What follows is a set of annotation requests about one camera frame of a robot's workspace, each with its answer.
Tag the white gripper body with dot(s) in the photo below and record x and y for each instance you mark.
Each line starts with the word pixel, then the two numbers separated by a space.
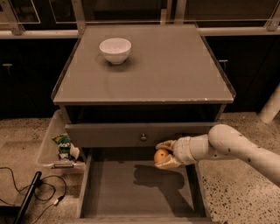
pixel 183 150

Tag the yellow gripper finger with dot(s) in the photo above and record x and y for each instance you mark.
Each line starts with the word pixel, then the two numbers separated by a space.
pixel 168 162
pixel 166 145

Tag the orange fruit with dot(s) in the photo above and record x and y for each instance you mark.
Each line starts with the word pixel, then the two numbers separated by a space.
pixel 160 155

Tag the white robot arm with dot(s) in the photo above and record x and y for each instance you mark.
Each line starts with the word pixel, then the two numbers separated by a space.
pixel 220 143

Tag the round brass drawer knob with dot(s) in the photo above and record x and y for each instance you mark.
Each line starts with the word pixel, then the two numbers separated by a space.
pixel 143 138

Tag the grey open middle drawer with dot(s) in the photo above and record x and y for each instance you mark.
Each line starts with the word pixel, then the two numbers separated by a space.
pixel 122 186

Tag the grey closed top drawer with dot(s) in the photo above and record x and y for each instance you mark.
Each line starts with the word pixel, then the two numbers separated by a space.
pixel 104 135

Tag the grey drawer cabinet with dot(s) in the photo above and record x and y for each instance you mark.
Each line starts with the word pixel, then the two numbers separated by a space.
pixel 170 76

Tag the white pipe leg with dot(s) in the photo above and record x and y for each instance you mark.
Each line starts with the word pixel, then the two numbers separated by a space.
pixel 271 108

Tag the green snack bag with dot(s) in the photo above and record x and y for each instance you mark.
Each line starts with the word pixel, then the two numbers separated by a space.
pixel 64 144

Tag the white ceramic bowl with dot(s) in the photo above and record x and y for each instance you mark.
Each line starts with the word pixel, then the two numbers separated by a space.
pixel 115 50

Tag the clear plastic storage bin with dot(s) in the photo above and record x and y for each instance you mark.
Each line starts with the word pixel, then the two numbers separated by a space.
pixel 48 151

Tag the black flat bar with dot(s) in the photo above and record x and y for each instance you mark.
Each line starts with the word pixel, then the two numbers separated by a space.
pixel 27 198

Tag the metal railing frame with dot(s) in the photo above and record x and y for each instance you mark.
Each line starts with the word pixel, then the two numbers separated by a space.
pixel 45 19

